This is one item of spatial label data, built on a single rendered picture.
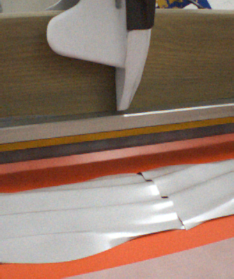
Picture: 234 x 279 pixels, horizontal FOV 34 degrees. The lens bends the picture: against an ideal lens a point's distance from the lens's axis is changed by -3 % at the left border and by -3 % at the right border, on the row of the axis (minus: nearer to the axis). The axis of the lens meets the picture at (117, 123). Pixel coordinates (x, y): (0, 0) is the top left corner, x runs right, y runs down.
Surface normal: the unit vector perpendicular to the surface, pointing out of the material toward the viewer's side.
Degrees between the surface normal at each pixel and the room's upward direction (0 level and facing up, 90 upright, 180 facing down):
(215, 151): 0
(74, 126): 90
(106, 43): 82
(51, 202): 30
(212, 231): 0
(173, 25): 90
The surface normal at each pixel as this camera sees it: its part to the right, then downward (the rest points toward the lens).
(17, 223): 0.14, -0.63
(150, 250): 0.00, -0.95
